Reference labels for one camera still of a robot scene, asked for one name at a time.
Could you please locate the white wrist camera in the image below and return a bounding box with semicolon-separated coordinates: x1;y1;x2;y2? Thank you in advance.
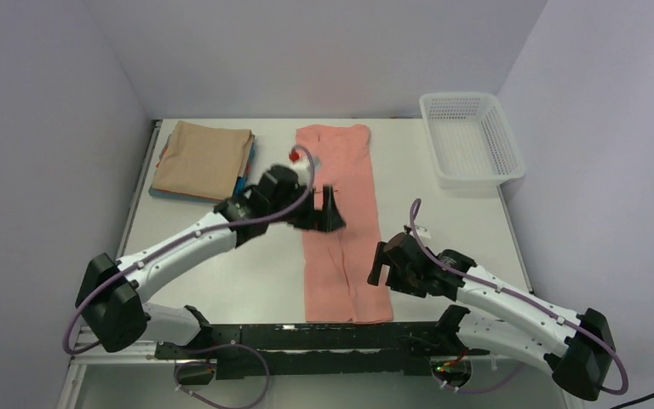
288;149;321;179
413;225;432;241

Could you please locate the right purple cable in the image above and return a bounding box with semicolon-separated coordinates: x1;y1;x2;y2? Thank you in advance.
408;198;630;396

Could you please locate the black power cable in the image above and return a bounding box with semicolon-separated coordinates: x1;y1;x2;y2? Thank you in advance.
609;377;654;409

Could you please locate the blue folded t shirt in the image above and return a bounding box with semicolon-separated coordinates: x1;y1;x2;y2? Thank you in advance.
232;136;255;194

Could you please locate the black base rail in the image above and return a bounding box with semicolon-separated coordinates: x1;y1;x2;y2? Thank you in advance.
155;321;484;380

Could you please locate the beige folded t shirt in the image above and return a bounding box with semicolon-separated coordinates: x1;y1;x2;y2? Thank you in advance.
152;120;254;201

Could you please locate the purple cable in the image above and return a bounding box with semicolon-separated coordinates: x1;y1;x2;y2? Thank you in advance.
62;145;317;357
408;198;630;396

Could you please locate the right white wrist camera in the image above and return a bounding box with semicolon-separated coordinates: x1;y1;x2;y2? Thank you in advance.
413;225;432;241

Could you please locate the pink t shirt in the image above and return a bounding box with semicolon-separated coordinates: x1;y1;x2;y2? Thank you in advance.
295;124;393;324

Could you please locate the white plastic basket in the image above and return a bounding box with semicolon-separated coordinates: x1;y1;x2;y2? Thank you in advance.
419;92;525;189

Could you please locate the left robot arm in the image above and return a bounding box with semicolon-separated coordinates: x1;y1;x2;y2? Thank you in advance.
76;162;346;358

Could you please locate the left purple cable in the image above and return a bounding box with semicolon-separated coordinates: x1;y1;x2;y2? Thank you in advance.
62;145;317;357

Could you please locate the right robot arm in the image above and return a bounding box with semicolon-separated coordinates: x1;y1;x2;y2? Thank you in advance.
367;233;616;401

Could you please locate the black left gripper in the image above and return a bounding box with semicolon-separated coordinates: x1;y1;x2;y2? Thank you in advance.
269;184;345;234

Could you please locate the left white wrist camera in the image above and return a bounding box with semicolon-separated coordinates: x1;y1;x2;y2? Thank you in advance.
288;149;321;179

